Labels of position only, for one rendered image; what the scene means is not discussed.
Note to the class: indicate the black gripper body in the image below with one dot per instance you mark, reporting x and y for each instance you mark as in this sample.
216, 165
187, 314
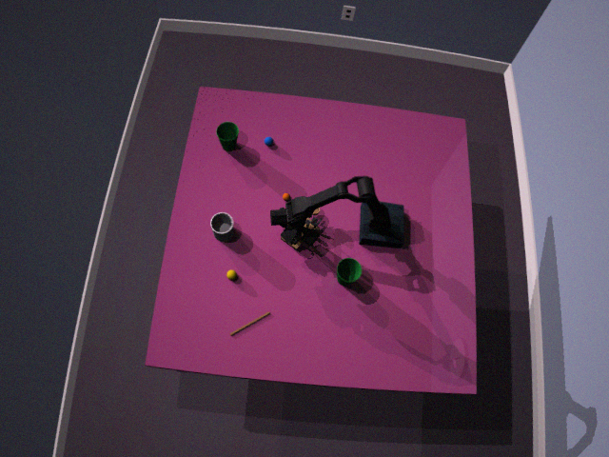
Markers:
310, 235

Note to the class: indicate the white cylindrical cup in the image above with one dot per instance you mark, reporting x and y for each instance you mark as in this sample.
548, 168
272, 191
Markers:
222, 226

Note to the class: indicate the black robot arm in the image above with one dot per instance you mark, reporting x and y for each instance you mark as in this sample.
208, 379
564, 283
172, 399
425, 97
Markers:
302, 207

